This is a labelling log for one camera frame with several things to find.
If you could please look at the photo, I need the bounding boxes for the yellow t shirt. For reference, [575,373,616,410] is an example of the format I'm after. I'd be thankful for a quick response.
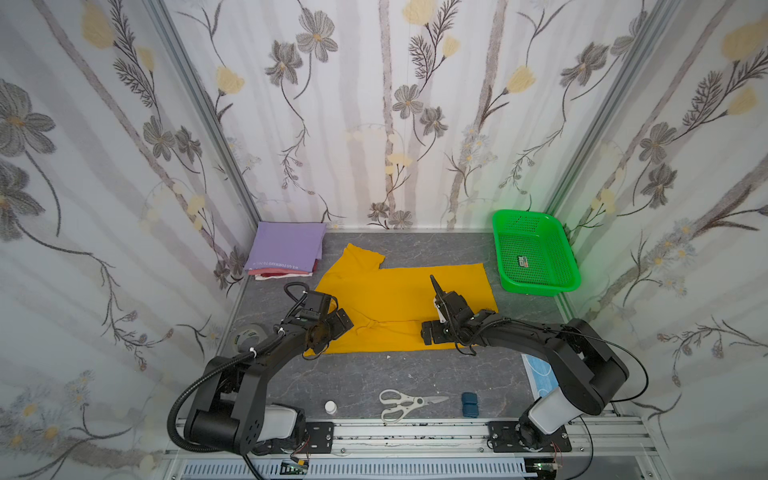
[317,244,498,355]

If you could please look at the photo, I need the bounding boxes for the green plastic basket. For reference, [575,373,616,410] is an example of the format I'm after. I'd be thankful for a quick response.
[492,209,581,297]

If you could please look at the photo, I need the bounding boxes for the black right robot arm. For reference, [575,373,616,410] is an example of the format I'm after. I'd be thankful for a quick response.
[421,275,650,452]

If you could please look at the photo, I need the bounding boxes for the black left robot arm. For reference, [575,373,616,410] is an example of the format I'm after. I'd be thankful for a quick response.
[166,282,353,479]

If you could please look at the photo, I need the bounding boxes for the small white bottle cap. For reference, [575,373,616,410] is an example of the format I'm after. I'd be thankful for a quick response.
[324,400,338,415]

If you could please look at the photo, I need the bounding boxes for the small blue block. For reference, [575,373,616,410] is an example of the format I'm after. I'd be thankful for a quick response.
[461,392,479,418]

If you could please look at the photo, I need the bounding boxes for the folded purple t shirt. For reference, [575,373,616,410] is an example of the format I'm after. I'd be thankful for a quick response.
[245,222,326,273]

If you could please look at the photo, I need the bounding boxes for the blue face mask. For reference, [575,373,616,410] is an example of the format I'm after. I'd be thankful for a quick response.
[522,354,558,400]

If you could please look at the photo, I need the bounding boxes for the white handled scissors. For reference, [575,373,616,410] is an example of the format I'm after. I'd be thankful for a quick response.
[378,389,448,423]

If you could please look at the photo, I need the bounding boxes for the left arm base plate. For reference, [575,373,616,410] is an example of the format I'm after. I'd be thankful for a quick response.
[252,421,335,455]

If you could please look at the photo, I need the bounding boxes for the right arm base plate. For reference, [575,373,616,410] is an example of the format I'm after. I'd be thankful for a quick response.
[487,420,572,453]

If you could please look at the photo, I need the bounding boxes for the white ribbed cable duct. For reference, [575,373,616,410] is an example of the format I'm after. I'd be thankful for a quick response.
[179,458,529,480]

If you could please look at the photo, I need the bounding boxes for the aluminium front rail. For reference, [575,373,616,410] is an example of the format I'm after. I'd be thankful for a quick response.
[158,414,671,479]

